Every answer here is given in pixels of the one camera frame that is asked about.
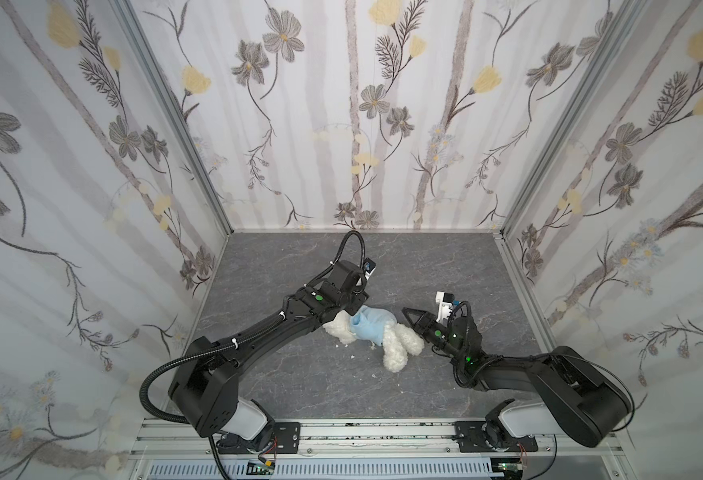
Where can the black mounting plate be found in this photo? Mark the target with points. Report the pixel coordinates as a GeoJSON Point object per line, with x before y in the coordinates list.
{"type": "Point", "coordinates": [477, 437]}
{"type": "Point", "coordinates": [279, 437]}

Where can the white slotted cable duct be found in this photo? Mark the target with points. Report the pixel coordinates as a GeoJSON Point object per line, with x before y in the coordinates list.
{"type": "Point", "coordinates": [416, 468]}

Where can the aluminium corner post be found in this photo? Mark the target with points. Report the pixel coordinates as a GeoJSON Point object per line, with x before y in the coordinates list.
{"type": "Point", "coordinates": [594, 73]}
{"type": "Point", "coordinates": [169, 106]}

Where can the light blue fleece hoodie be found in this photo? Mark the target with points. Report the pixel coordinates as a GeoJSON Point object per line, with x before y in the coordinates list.
{"type": "Point", "coordinates": [369, 324]}

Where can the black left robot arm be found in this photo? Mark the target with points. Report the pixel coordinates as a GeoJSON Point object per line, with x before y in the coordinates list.
{"type": "Point", "coordinates": [206, 388]}

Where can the aluminium corner post left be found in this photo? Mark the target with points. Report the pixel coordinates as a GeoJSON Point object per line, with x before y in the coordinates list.
{"type": "Point", "coordinates": [169, 106]}

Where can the white plush teddy bear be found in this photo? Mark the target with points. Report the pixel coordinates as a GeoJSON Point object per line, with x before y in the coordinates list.
{"type": "Point", "coordinates": [400, 342]}

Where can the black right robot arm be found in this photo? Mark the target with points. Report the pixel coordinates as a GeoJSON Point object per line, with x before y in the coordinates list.
{"type": "Point", "coordinates": [573, 397]}

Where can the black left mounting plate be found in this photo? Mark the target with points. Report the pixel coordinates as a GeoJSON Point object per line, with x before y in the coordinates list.
{"type": "Point", "coordinates": [279, 437]}

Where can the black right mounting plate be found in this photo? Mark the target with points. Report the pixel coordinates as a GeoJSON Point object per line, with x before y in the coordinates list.
{"type": "Point", "coordinates": [477, 437]}

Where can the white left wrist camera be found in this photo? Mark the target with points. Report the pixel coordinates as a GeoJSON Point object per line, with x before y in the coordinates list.
{"type": "Point", "coordinates": [369, 267]}

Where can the aluminium corner post right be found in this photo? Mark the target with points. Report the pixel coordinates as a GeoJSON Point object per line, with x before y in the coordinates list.
{"type": "Point", "coordinates": [594, 73]}

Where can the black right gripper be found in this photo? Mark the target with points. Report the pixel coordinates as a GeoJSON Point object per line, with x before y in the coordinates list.
{"type": "Point", "coordinates": [437, 331]}

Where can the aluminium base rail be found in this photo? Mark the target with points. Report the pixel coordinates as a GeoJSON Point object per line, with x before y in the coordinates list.
{"type": "Point", "coordinates": [417, 438]}

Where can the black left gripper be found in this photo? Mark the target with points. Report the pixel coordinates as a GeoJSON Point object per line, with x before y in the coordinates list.
{"type": "Point", "coordinates": [351, 303]}

